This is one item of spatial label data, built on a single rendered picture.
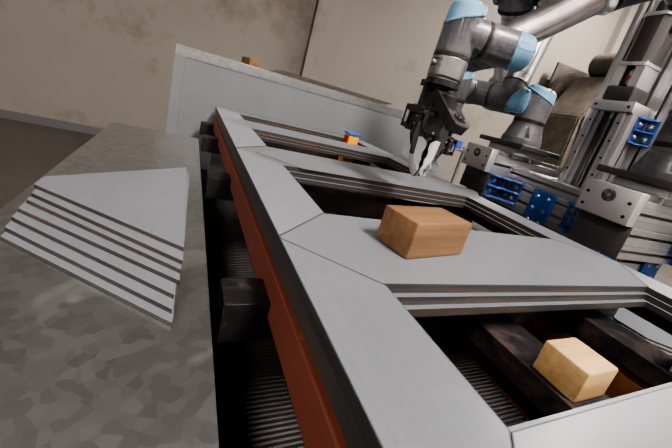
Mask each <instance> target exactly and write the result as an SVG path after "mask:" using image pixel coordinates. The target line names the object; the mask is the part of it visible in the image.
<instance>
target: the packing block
mask: <svg viewBox="0 0 672 448"><path fill-rule="evenodd" d="M533 367H534V368H535V369H536V370H537V371H538V372H539V373H540V374H541V375H542V376H544V377H545V378H546V379H547V380H548V381H549V382H550V383H551V384H552V385H554V386H555V387H556V388H557V389H558V390H559V391H560V392H561V393H562V394H563V395H565V396H566V397H567V398H568V399H569V400H570V401H571V402H573V403H575V402H579V401H583V400H586V399H590V398H594V397H598V396H602V395H603V394H604V393H605V391H606V390H607V388H608V386H609V385H610V383H611V382H612V380H613V378H614V377H615V375H616V374H617V372H618V368H617V367H616V366H614V365H613V364H611V363H610V362H609V361H607V360H606V359H605V358H603V357H602V356H600V355H599V354H598V353H596V352H595V351H594V350H592V349H591V348H589V347H588V346H587V345H585V344H584V343H582V342H581V341H580V340H578V339H577V338H575V337H573V338H564V339H555V340H547V341H546V342H545V344H544V346H543V348H542V349H541V351H540V353H539V355H538V357H537V359H536V361H535V362H534V364H533Z"/></svg>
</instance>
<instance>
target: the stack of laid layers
mask: <svg viewBox="0 0 672 448"><path fill-rule="evenodd" d="M240 115H241V114H240ZM215 116H216V118H217V121H218V123H219V126H220V128H221V131H222V133H223V136H224V138H225V141H226V143H227V146H228V148H229V151H230V153H231V156H232V158H233V161H234V163H235V166H236V168H237V171H238V173H239V176H240V178H241V181H242V183H243V186H244V188H245V191H246V193H247V196H248V198H249V201H250V203H251V206H252V208H253V211H254V213H255V216H256V218H257V221H258V223H259V226H260V228H261V231H262V233H263V236H264V238H265V241H266V243H267V246H268V248H269V251H270V253H271V256H272V258H273V261H274V263H275V266H276V268H277V271H278V273H279V276H280V278H281V281H282V283H283V286H284V288H285V291H286V293H287V296H288V298H289V301H290V303H291V306H292V308H293V311H294V313H295V315H296V318H297V320H298V323H299V325H300V328H301V330H302V333H303V335H304V338H305V340H306V343H307V345H308V348H309V350H310V353H311V355H312V358H313V360H314V363H315V365H316V368H317V370H318V373H319V375H320V378H321V380H322V383H323V385H324V388H325V390H326V393H327V395H328V398H329V400H330V403H331V405H332V408H333V410H334V413H335V415H336V418H337V420H338V423H339V425H340V428H341V430H342V433H343V435H344V438H345V440H346V443H347V445H348V448H381V445H380V443H379V441H378V439H377V437H376V435H375V433H374V431H373V429H372V427H371V425H370V423H369V421H368V419H367V417H366V415H365V413H364V410H363V408H362V406H361V404H360V402H359V400H358V398H357V396H356V394H355V392H354V390H353V388H352V386H351V384H350V382H349V380H348V378H347V375H346V373H345V371H344V369H343V367H342V365H341V363H340V361H339V359H338V357H337V355H336V353H335V351H334V349H333V347H332V345H331V343H330V340H329V338H328V336H327V334H326V332H325V330H324V328H323V326H322V324H321V322H320V320H319V318H318V316H317V314H316V312H315V310H314V308H313V305H312V303H311V301H310V299H309V297H308V295H307V293H306V291H305V289H304V287H303V285H302V283H301V281H300V279H299V277H298V275H297V273H296V271H295V268H294V266H293V264H292V262H291V260H290V258H289V256H288V254H287V252H286V250H285V248H284V246H283V244H282V242H281V240H280V238H279V236H278V233H277V231H276V229H275V227H274V225H273V223H272V221H271V219H270V217H269V215H268V213H267V211H266V209H265V207H264V205H263V203H262V201H261V198H260V196H259V194H258V192H257V190H256V188H255V186H254V184H253V182H252V180H251V178H250V176H249V174H248V172H247V170H246V168H245V166H244V163H243V161H242V159H241V157H240V155H239V153H238V151H237V149H236V148H238V149H241V150H244V151H246V152H249V153H252V154H255V155H257V156H260V157H263V158H265V159H268V160H271V161H274V162H276V163H279V164H282V165H284V167H285V168H286V169H287V170H288V171H289V172H290V174H291V175H292V176H293V177H294V178H295V179H296V181H297V182H298V183H303V184H309V185H316V186H322V187H329V188H336V189H342V190H349V191H355V192H362V193H368V194H375V195H382V196H388V197H395V198H401V199H408V200H415V201H421V202H428V203H434V204H441V205H447V206H454V207H461V208H464V209H466V210H468V211H470V212H471V213H473V214H475V215H477V216H479V217H481V218H482V219H484V220H486V221H488V222H490V223H492V224H493V225H495V226H497V227H499V228H501V229H502V230H504V231H506V232H508V233H510V234H512V235H521V236H530V237H539V238H548V237H546V236H544V235H542V234H540V233H538V232H536V231H534V230H532V229H530V228H528V227H526V226H524V225H522V224H520V223H518V222H516V221H514V220H512V219H510V218H508V217H506V216H504V215H502V214H500V213H498V212H496V211H494V210H492V209H490V208H488V207H486V206H484V205H482V204H480V203H478V202H476V201H474V200H472V199H470V198H468V197H466V196H460V195H454V194H447V193H441V192H435V191H429V190H423V189H417V188H411V187H406V186H400V185H394V184H388V183H382V182H376V181H370V180H364V179H358V178H352V177H346V176H341V175H335V174H329V173H323V172H317V171H311V170H305V169H301V168H298V167H296V166H293V165H290V164H287V163H284V162H282V161H279V160H276V159H273V158H271V157H268V156H265V155H262V154H260V153H257V151H270V150H283V149H278V148H273V147H267V146H258V147H235V145H234V143H233V141H232V139H231V137H230V135H229V133H228V131H227V128H226V126H225V124H224V122H223V120H222V118H221V116H220V114H219V112H218V110H217V108H215ZM241 116H242V118H243V119H244V120H247V121H252V122H256V123H261V124H265V125H270V126H274V127H279V128H283V129H288V130H292V131H297V132H301V133H306V134H310V135H314V136H319V137H323V138H328V139H332V140H337V141H341V142H343V140H344V138H341V137H336V136H332V135H328V134H323V133H319V132H315V131H310V130H306V129H301V128H297V127H293V126H288V125H284V124H280V123H275V122H271V121H267V120H262V119H258V118H254V117H249V116H245V115H241ZM253 130H254V132H255V133H256V134H257V135H258V136H259V137H260V139H261V140H262V141H266V142H271V143H276V144H281V145H286V146H291V147H296V148H301V149H306V150H311V151H316V152H321V153H326V154H331V155H336V156H341V157H346V158H351V159H356V160H361V161H366V162H371V163H376V164H381V165H386V166H388V167H389V168H391V169H393V170H395V171H397V172H402V173H407V174H410V170H409V168H408V167H406V166H404V165H402V164H400V163H398V162H396V161H394V160H392V159H390V158H387V157H382V156H378V155H373V154H368V153H364V152H359V151H354V150H350V149H345V148H340V147H336V146H331V145H326V144H322V143H317V142H312V141H308V140H303V139H298V138H294V137H289V136H284V135H280V134H275V133H270V132H266V131H261V130H256V129H253ZM548 239H550V238H548ZM386 286H387V287H388V288H389V289H390V290H391V292H392V293H393V294H394V295H395V296H396V297H397V299H398V300H399V301H400V302H401V303H402V304H403V306H404V307H405V308H406V309H407V310H408V311H409V313H410V314H411V315H412V316H413V317H433V316H454V315H476V314H498V313H520V312H542V311H563V310H585V309H607V308H629V307H645V308H647V309H648V310H650V311H652V312H654V313H656V314H657V315H659V316H661V317H663V318H665V319H667V320H668V321H670V322H672V299H670V298H668V297H666V296H664V295H662V294H660V293H658V292H656V291H654V290H652V289H650V288H648V287H590V286H479V285H386ZM668 386H672V382H670V383H666V384H663V385H659V386H655V387H652V388H648V389H644V390H641V391H637V392H633V393H630V394H626V395H623V396H619V397H615V398H612V399H608V400H604V401H601V402H597V403H593V404H590V405H586V406H583V407H579V408H575V409H572V410H568V411H564V412H561V413H557V414H553V415H550V416H546V417H542V418H539V419H535V420H532V421H528V422H524V423H521V424H517V425H513V426H510V427H508V428H509V430H510V435H511V431H514V430H518V429H521V428H525V427H528V426H532V425H535V424H539V423H542V422H546V421H549V420H553V419H556V418H560V417H563V416H567V415H570V414H574V413H577V412H581V411H584V410H588V409H591V408H595V407H598V406H602V405H605V404H609V403H612V402H616V401H619V400H623V399H626V398H630V397H633V396H637V395H640V394H644V393H647V392H651V391H654V390H658V389H661V388H665V387H668Z"/></svg>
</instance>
